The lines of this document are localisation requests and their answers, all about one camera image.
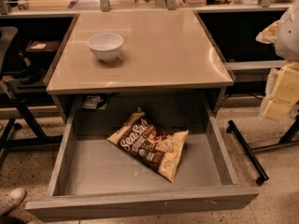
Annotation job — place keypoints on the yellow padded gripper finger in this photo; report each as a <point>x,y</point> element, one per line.
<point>268,35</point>
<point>282,91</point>

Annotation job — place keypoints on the brown sea salt chip bag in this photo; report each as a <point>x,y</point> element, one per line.
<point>160,151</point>

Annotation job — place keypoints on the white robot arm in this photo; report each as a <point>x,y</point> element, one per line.
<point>287,37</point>

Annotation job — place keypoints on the grey cabinet with counter top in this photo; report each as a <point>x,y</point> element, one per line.
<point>163,49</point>

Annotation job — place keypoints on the open grey top drawer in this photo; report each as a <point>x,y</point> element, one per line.
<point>94,179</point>

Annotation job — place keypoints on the black rolling stand base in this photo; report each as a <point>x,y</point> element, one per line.
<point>289,138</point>

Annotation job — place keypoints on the white ceramic bowl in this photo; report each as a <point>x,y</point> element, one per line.
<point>106,46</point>

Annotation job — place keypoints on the small white card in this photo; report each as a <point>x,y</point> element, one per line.
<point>92,102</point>

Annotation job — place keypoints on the dark box on shelf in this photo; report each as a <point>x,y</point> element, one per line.
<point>43,46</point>

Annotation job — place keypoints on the white shoe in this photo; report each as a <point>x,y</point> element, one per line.
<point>11,201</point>

